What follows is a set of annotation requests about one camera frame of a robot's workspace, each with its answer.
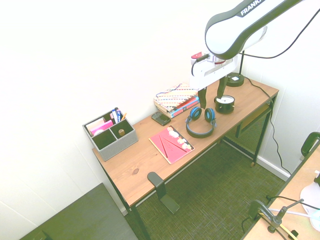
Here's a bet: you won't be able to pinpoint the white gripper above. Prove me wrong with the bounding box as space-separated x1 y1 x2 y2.
189 53 242 110

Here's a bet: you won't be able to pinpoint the blue black headphones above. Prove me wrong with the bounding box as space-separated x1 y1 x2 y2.
184 106 219 139

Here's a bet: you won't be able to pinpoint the black metal headphone hanger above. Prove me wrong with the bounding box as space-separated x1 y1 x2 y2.
146 171 181 215

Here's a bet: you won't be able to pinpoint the black round alarm clock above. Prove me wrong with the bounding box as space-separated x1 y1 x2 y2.
213 94 237 116

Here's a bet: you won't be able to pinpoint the black desk lamp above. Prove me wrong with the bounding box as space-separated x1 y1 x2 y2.
225 50 246 88

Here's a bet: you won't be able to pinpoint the red blue thick book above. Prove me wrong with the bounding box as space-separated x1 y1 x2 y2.
159 95 201 119

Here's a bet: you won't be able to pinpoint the patterned fabric pouch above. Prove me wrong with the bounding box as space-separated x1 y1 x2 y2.
153 82 200 112

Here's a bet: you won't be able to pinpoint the wooden lower desk shelf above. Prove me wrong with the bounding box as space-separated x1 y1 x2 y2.
240 104 273 131

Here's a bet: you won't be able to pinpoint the black mobile phone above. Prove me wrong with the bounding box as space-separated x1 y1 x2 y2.
150 111 172 127

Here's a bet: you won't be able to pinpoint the wooden desk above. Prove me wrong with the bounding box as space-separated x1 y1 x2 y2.
92 93 280 240

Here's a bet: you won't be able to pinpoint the pink thin notebook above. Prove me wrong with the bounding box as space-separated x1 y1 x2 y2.
148 125 196 165

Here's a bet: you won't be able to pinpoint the grey fabric desk organizer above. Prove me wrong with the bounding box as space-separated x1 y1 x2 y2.
82 110 139 162

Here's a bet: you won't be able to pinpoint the pink sticky notes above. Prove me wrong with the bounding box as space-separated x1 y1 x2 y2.
89 119 114 136

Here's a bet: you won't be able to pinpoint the beige notepad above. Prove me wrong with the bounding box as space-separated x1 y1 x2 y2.
85 117 106 136

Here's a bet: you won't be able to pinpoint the black metal C-clamp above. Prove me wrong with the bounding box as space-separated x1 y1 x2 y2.
248 199 282 234

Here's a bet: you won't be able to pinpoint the white rounded base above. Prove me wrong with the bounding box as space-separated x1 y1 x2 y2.
299 172 320 209

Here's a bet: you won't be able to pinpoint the dark low cabinet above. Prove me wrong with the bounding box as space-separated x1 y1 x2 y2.
18 182 140 240

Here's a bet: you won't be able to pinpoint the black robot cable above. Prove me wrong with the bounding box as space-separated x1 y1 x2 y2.
240 0 320 60

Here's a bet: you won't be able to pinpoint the black lamp power cable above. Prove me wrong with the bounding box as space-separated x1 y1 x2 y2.
243 75 293 176

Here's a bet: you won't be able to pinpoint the black curved mount handle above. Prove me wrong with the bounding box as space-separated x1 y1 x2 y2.
300 131 320 157

